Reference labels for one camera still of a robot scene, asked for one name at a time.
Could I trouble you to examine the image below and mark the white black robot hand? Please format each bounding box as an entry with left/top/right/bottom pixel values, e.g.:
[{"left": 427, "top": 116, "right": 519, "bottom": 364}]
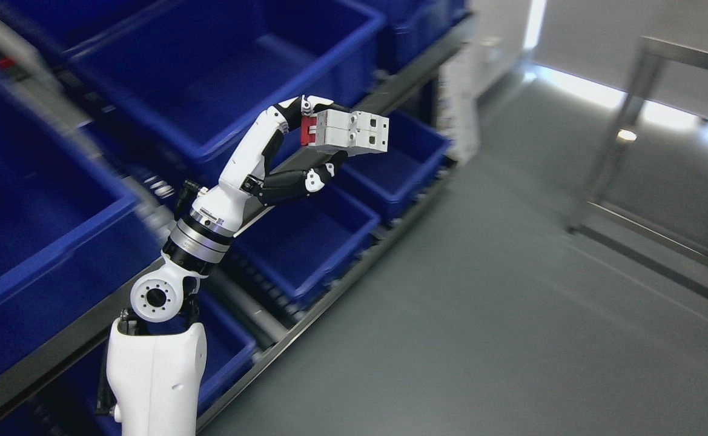
[{"left": 214, "top": 96, "right": 350, "bottom": 206}]

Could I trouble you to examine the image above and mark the lower blue bin left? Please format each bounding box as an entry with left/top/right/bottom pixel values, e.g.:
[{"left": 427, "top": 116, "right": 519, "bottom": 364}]
[{"left": 43, "top": 296, "right": 256, "bottom": 435}]

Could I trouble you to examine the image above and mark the white sign board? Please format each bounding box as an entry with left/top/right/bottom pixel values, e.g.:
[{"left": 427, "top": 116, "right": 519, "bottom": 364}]
[{"left": 438, "top": 36, "right": 501, "bottom": 165}]

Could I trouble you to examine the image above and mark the lower blue bin centre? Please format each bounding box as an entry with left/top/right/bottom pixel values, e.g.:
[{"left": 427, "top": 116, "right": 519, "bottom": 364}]
[{"left": 224, "top": 185, "right": 379, "bottom": 310}]

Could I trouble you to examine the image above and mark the stainless steel table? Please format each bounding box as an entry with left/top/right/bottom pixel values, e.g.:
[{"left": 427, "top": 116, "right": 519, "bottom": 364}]
[{"left": 565, "top": 34, "right": 708, "bottom": 300}]

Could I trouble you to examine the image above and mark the large blue bin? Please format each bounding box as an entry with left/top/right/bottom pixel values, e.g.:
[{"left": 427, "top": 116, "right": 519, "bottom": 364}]
[
  {"left": 69, "top": 1, "right": 385, "bottom": 182},
  {"left": 0, "top": 77, "right": 160, "bottom": 374}
]

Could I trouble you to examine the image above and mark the large blue bin centre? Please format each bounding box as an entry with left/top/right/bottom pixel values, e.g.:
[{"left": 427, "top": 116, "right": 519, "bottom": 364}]
[{"left": 69, "top": 1, "right": 385, "bottom": 182}]

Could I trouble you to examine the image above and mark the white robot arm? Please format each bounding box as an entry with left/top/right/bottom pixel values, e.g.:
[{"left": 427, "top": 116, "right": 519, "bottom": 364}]
[{"left": 104, "top": 182, "right": 251, "bottom": 435}]

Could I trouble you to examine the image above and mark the grey red circuit breaker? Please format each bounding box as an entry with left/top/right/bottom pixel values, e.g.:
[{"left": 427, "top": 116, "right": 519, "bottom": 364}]
[{"left": 299, "top": 108, "right": 389, "bottom": 156}]

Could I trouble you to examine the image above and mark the lower blue bin right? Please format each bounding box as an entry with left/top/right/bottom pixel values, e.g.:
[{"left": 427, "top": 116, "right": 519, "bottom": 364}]
[{"left": 336, "top": 110, "right": 451, "bottom": 225}]

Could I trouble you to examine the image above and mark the steel shelf rack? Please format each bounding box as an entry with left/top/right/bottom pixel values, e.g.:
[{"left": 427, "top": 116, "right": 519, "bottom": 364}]
[{"left": 0, "top": 1, "right": 472, "bottom": 420}]

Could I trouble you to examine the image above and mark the large blue bin left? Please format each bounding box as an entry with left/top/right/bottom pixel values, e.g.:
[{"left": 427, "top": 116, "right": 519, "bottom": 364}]
[{"left": 0, "top": 77, "right": 160, "bottom": 374}]

